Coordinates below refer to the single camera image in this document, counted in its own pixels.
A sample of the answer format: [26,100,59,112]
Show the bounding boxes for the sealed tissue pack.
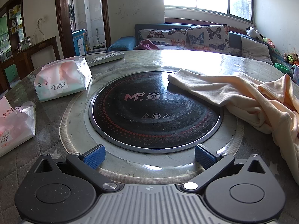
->
[34,56,93,102]

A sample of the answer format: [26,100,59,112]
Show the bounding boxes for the dark wooden door frame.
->
[54,0,111,56]

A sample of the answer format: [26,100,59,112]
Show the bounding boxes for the mop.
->
[92,27,107,49]

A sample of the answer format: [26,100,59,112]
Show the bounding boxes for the round black induction cooktop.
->
[89,70,223,150]

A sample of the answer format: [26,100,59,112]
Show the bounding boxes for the white remote control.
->
[85,52,125,67]

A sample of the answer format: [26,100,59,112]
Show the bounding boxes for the blue sofa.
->
[106,23,299,75]

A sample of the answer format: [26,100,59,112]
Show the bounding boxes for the cream garment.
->
[168,68,299,185]

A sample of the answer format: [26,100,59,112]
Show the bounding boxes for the dark wooden sideboard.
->
[0,36,60,94]

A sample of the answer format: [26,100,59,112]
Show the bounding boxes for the opened pink tissue pack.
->
[0,96,36,158]

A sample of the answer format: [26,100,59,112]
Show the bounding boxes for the panda plush toy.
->
[245,27,264,40]

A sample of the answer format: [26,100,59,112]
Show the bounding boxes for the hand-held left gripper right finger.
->
[181,144,269,192]

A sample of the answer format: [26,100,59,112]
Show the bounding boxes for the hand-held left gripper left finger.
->
[30,145,118,191]

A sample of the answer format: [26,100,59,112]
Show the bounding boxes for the grey pillow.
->
[241,37,274,66]

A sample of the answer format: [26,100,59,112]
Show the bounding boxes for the maroon cloth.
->
[134,39,160,50]

